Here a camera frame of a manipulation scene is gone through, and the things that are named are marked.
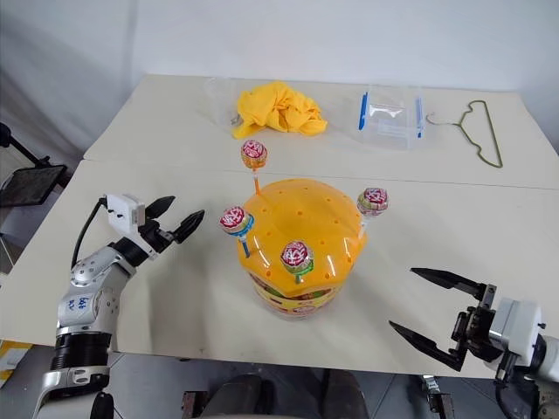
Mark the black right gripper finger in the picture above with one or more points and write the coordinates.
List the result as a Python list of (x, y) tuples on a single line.
[(454, 282), (430, 345)]

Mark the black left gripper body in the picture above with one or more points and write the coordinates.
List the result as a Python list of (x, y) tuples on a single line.
[(156, 239)]

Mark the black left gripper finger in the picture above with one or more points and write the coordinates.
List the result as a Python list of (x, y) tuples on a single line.
[(188, 226), (161, 205)]

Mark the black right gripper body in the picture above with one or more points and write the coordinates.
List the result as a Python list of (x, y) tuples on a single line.
[(474, 329)]

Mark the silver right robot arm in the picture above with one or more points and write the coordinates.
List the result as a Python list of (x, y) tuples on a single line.
[(548, 362)]

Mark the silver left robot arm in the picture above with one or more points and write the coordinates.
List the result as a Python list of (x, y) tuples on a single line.
[(87, 301)]

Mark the lollipop with blue stick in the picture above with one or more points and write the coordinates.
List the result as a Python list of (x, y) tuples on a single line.
[(233, 220)]

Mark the lollipop with orange stick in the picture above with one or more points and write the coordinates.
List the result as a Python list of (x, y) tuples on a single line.
[(253, 154)]

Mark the lollipop with green stick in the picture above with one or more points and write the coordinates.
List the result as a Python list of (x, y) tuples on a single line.
[(296, 256)]

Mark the yellow domed lollipop holder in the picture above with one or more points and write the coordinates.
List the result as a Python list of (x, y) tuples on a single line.
[(301, 231)]

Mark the lollipop with white stick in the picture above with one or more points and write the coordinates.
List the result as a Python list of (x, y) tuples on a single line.
[(372, 201)]

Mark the clear plastic bag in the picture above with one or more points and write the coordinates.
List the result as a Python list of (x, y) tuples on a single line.
[(218, 98)]

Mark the black stand base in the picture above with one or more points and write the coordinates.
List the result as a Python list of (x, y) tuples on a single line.
[(30, 181)]

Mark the crumpled yellow cloth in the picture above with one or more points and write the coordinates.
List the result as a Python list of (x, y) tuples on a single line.
[(279, 109)]

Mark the clear box with blue clips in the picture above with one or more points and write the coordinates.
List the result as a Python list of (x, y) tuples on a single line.
[(391, 118)]

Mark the yellow flat object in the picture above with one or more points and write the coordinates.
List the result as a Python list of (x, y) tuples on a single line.
[(13, 355)]

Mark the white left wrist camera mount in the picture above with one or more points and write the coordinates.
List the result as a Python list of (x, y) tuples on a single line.
[(123, 214)]

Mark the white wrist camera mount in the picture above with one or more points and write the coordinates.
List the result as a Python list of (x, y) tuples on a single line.
[(519, 325), (123, 214)]

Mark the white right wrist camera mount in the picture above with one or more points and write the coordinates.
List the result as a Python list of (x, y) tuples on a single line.
[(519, 325)]

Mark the metal table bracket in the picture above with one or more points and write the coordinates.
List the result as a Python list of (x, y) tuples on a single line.
[(194, 403), (436, 395)]

